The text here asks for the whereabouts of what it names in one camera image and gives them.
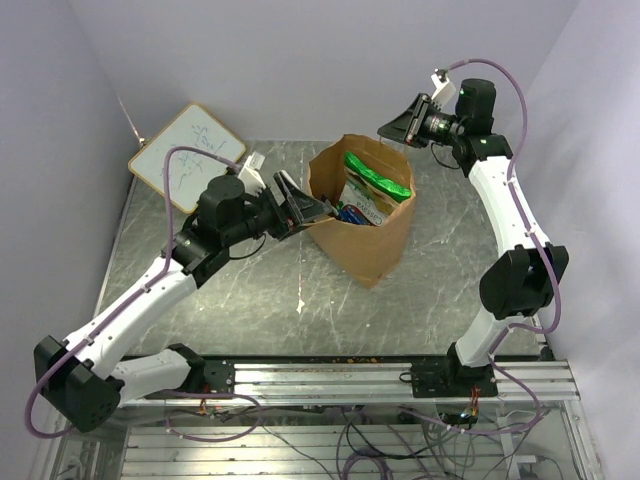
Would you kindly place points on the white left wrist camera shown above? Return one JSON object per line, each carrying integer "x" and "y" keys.
{"x": 252, "y": 180}

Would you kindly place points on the brown paper bag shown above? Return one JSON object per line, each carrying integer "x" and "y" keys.
{"x": 366, "y": 253}

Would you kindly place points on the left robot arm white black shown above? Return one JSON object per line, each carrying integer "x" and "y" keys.
{"x": 85, "y": 377}

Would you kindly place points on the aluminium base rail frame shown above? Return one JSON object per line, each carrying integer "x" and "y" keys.
{"x": 344, "y": 418}

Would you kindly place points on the white eraser block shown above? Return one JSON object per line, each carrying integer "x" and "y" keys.
{"x": 255, "y": 161}

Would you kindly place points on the small whiteboard yellow frame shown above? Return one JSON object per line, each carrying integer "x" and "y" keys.
{"x": 189, "y": 172}

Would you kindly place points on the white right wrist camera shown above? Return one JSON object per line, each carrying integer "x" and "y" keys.
{"x": 444, "y": 88}

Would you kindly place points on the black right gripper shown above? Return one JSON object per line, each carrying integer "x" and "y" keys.
{"x": 407, "y": 128}

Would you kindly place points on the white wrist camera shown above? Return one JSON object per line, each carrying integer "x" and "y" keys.
{"x": 252, "y": 180}
{"x": 444, "y": 88}

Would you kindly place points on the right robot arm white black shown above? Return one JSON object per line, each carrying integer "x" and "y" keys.
{"x": 529, "y": 266}

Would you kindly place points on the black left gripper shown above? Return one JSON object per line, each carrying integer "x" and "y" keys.
{"x": 297, "y": 208}

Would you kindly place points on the green cassava chips bag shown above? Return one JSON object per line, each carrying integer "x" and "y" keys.
{"x": 376, "y": 196}

